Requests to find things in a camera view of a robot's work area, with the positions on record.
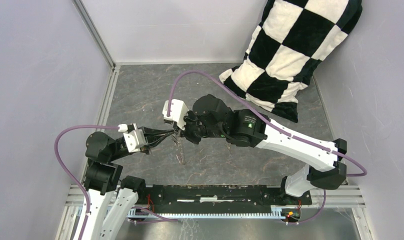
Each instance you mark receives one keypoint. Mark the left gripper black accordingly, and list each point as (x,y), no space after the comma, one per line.
(149,132)

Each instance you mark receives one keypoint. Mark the black and white checkered pillow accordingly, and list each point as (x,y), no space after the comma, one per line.
(291,40)

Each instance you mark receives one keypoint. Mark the aluminium corner post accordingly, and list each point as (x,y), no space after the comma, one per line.
(91,27)

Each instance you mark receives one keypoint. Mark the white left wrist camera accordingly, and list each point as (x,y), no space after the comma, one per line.
(133,136)

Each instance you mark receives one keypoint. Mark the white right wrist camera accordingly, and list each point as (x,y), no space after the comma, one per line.
(178,110)

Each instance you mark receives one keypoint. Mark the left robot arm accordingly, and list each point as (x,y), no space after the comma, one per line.
(108,198)

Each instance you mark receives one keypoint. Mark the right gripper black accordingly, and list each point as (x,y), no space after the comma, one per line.
(186,133)

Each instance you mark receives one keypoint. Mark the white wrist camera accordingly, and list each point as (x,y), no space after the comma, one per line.
(133,136)
(178,110)

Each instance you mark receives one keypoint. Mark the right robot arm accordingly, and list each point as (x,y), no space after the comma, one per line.
(210,117)

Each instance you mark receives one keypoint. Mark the metal disc with key rings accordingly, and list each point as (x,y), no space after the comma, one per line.
(179,143)

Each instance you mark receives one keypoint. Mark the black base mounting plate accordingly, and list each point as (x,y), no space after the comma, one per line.
(247,199)

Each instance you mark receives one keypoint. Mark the white slotted cable duct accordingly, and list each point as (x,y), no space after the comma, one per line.
(274,213)

